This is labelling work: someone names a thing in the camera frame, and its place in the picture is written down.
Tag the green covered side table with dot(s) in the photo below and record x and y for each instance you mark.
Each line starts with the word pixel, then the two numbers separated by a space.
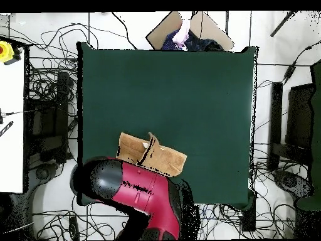
pixel 316 125

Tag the dark blue garment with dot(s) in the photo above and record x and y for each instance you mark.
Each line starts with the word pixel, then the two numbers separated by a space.
pixel 200 44

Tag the black rod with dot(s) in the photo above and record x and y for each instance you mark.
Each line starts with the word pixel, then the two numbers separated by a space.
pixel 282 23

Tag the dark green tablecloth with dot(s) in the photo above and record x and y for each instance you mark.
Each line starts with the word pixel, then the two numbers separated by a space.
pixel 150 87

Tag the black power adapter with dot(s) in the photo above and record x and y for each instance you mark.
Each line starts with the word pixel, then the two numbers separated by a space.
pixel 289 72

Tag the yellow emergency stop button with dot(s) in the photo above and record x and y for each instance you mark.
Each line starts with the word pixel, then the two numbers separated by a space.
pixel 5 51

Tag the white desk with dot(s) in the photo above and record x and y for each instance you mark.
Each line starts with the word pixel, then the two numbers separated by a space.
pixel 11 125

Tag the cardboard box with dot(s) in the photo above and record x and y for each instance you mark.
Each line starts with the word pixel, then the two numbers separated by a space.
pixel 160 32

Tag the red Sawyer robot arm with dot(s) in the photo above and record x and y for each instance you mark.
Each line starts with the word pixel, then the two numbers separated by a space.
pixel 145 190

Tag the black equipment rack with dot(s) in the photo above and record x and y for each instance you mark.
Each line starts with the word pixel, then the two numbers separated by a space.
pixel 61 113
pixel 299 115

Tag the pale pink garment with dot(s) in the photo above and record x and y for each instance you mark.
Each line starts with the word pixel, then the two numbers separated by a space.
pixel 181 35

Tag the orange terry towel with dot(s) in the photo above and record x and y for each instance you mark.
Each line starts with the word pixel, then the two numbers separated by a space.
pixel 165 158

